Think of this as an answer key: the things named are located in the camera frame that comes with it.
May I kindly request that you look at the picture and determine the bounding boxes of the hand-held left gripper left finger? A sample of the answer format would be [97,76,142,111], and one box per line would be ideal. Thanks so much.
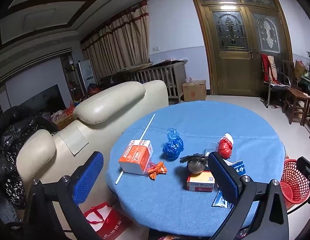
[24,151,104,240]

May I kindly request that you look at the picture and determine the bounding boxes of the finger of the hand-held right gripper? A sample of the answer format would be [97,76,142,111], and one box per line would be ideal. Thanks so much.
[296,156,310,180]

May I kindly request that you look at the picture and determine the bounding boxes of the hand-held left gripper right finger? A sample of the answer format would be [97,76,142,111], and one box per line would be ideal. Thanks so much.
[207,151,289,240]

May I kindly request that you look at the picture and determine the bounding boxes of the blue and white box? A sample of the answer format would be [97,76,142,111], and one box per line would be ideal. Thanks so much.
[224,159,246,178]

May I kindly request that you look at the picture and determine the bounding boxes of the red plastic basket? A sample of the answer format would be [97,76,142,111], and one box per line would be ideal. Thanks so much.
[280,159,310,204]

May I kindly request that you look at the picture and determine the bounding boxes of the blue printed packet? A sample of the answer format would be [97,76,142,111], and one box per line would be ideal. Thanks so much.
[211,191,237,209]

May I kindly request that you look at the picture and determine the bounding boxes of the orange medicine box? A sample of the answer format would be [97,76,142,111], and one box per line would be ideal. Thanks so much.
[186,171,216,192]

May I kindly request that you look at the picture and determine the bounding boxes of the red plastic bag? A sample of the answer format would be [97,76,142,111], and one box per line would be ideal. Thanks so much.
[217,132,234,159]

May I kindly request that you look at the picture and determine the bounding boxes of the black plastic bag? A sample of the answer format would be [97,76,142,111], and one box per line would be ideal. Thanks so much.
[179,153,210,174]

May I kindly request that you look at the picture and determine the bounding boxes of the blue plastic bag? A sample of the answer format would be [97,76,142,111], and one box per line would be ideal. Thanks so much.
[162,128,184,162]

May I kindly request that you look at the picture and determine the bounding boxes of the orange ribbon wrapper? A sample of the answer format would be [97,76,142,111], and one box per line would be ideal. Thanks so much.
[146,161,168,181]

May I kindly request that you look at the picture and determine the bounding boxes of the clear plastic packet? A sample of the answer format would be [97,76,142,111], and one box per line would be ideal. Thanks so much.
[205,141,220,158]

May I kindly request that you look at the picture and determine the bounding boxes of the red shopping bag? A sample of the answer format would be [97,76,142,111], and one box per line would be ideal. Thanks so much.
[82,202,133,240]

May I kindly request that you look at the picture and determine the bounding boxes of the orange and white box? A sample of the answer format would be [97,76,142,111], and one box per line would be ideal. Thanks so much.
[118,139,154,175]

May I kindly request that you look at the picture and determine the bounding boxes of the blue tablecloth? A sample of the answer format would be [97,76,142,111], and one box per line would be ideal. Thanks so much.
[105,101,287,238]

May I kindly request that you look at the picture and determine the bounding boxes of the pile of colourful packets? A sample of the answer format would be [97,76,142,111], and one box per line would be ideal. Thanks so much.
[42,101,77,128]

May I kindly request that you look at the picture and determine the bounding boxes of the dark wooden chair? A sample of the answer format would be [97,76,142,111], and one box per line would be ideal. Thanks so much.
[281,60,309,125]

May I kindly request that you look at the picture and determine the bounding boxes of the cream leather sofa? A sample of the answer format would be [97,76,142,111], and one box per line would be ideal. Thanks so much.
[16,80,169,184]

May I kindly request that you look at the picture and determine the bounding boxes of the thin white rod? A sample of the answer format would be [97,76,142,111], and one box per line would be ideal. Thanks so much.
[114,114,156,185]

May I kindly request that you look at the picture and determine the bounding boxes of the black dotted jacket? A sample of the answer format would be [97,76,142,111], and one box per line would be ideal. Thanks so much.
[0,105,58,210]

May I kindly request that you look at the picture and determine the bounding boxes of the glass cabinet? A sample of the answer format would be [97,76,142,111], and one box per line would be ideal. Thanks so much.
[299,51,310,93]

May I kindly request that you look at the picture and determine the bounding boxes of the black television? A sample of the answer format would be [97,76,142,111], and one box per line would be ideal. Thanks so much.
[19,84,67,113]

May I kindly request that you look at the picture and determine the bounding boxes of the brown cardboard box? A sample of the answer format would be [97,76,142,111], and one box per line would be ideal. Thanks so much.
[182,80,207,102]

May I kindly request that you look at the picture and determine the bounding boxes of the brown paper bag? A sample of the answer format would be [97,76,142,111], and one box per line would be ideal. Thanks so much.
[295,60,306,77]

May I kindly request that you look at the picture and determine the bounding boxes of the white standing air conditioner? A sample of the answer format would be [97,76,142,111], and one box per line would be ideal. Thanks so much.
[77,59,97,93]

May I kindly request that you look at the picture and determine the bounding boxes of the wooden double door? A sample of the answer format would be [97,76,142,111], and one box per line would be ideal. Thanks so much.
[189,0,294,98]

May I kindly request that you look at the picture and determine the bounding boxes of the dark display shelf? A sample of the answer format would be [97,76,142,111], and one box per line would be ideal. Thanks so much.
[60,54,80,98]

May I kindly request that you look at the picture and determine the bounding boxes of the red striped towel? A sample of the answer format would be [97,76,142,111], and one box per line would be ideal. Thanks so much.
[260,54,278,83]

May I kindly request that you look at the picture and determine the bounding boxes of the wooden crib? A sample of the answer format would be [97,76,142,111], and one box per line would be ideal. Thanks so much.
[117,60,187,103]

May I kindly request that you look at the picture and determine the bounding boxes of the beige striped curtains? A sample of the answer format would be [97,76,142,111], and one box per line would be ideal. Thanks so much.
[80,0,150,82]

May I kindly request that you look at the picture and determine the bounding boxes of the metal frame chair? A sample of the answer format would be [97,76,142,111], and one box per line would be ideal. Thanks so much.
[260,54,290,108]

